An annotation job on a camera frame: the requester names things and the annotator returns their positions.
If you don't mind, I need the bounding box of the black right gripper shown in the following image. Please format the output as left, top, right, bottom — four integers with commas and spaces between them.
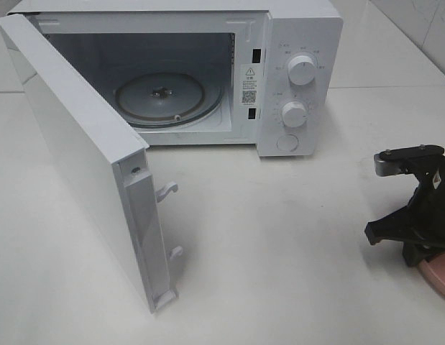
364, 145, 445, 267

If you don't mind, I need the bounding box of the pink round plate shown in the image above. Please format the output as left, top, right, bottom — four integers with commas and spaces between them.
418, 252, 445, 297

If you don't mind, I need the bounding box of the round white door button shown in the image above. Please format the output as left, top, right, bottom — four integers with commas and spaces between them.
277, 134, 299, 152

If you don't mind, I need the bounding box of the white microwave door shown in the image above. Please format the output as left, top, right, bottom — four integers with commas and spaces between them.
0, 14, 181, 312

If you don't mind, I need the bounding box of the lower white timer knob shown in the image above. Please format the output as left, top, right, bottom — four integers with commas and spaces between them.
281, 101, 308, 128

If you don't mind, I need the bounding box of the upper white power knob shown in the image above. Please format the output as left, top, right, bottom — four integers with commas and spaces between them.
287, 52, 317, 86

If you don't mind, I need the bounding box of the white microwave oven body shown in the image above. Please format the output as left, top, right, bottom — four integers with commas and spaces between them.
5, 1, 343, 157

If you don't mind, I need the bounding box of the glass microwave turntable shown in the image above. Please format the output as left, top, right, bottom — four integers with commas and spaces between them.
114, 72, 224, 129

